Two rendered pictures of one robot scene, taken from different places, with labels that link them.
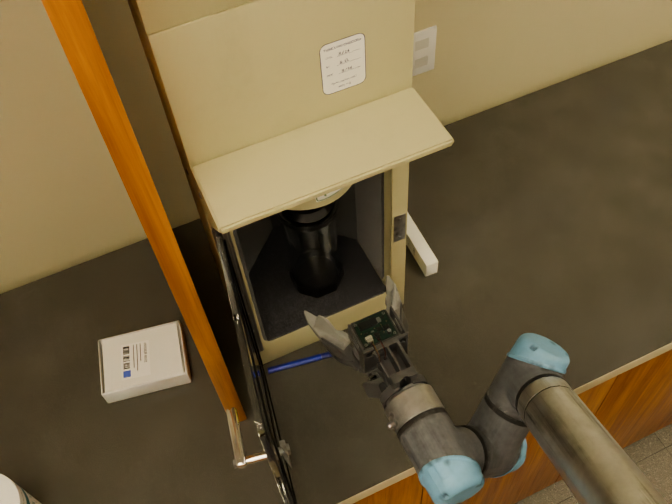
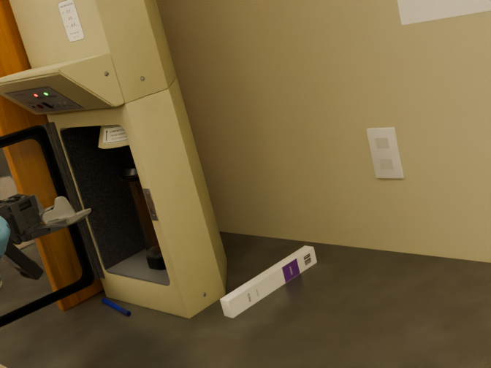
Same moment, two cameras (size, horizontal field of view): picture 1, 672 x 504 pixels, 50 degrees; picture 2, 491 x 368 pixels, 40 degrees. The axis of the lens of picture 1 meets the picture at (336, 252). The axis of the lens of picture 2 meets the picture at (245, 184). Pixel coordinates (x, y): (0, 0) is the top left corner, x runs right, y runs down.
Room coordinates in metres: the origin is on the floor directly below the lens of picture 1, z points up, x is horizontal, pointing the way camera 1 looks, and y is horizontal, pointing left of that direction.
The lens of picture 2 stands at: (0.44, -1.42, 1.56)
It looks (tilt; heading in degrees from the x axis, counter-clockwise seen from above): 15 degrees down; 68
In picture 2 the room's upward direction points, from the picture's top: 14 degrees counter-clockwise
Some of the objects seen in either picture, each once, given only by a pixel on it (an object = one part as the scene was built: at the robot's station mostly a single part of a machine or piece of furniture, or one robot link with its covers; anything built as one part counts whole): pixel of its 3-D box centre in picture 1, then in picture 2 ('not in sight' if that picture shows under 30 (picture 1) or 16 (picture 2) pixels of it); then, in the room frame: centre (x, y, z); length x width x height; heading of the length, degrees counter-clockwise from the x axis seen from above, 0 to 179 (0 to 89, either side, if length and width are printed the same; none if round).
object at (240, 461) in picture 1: (247, 436); not in sight; (0.40, 0.15, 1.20); 0.10 x 0.05 x 0.03; 11
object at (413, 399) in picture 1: (411, 409); not in sight; (0.40, -0.08, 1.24); 0.08 x 0.05 x 0.08; 110
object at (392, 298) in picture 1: (392, 296); (65, 209); (0.58, -0.08, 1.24); 0.09 x 0.03 x 0.06; 166
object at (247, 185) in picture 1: (325, 178); (50, 92); (0.64, 0.00, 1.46); 0.32 x 0.12 x 0.10; 110
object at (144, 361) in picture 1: (144, 361); not in sight; (0.67, 0.38, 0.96); 0.16 x 0.12 x 0.04; 100
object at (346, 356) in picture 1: (349, 348); not in sight; (0.51, -0.01, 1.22); 0.09 x 0.05 x 0.02; 54
